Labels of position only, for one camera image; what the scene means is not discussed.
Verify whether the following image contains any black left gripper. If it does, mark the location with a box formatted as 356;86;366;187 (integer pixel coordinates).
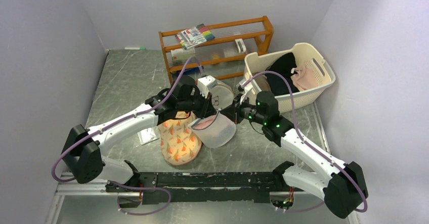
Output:
178;87;218;120

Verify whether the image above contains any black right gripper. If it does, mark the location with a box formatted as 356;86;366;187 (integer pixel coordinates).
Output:
220;93;267;125

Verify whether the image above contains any pink bra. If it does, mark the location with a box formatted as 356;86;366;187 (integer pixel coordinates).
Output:
192;116;216;130

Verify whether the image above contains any white mesh laundry bag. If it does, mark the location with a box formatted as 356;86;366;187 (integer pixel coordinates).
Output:
189;111;236;148

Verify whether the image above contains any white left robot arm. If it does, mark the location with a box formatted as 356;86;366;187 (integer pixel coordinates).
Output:
61;76;216;192

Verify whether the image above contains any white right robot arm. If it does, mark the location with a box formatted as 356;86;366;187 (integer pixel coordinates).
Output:
220;91;368;219

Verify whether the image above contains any beige mesh laundry bag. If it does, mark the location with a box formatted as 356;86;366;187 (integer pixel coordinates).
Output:
209;79;234;110

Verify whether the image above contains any brown bra cup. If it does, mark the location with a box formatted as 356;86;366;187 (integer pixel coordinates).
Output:
252;74;271;93

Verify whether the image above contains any floral orange laundry bag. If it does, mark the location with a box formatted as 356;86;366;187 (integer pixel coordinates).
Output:
157;111;202;166

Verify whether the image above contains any cream plastic laundry basket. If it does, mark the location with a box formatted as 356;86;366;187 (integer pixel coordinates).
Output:
244;42;336;109

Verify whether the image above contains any blue flat box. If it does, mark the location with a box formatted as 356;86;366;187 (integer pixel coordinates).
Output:
171;66;204;78

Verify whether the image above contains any orange wooden shelf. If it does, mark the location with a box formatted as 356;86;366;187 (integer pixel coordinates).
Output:
159;16;274;83

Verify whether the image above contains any white green box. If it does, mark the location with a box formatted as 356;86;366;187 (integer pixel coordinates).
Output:
170;48;196;61

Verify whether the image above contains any white clip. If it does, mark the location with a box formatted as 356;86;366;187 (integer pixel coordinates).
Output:
235;38;247;54

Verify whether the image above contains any clear blister pack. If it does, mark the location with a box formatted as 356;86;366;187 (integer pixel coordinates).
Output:
137;128;159;146

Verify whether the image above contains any black garment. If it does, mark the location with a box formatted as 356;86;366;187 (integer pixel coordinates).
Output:
265;53;299;96

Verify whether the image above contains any pink garment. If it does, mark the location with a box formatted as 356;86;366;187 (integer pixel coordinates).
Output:
290;65;319;92

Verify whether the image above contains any colour marker pack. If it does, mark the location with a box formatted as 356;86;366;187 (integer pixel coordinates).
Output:
175;23;216;50

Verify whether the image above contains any green white marker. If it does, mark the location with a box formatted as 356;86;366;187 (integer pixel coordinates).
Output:
124;47;146;51

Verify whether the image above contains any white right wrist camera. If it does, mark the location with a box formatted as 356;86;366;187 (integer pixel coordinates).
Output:
237;78;256;105

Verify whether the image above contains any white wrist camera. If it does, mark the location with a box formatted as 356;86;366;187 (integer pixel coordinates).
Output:
197;75;218;99
237;78;256;105

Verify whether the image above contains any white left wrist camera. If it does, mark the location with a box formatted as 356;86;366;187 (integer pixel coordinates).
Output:
197;75;218;99

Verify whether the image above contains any aluminium frame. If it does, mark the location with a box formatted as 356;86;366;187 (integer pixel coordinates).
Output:
45;171;359;224

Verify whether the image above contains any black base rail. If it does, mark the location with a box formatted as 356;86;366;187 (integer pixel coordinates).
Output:
105;171;306;206

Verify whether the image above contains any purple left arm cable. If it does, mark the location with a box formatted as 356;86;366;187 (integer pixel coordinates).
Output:
51;56;205;216

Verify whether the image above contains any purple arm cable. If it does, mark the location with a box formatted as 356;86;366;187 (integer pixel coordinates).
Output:
51;56;205;216
238;70;369;214

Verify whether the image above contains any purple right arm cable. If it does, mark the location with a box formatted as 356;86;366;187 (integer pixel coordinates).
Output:
238;70;369;214

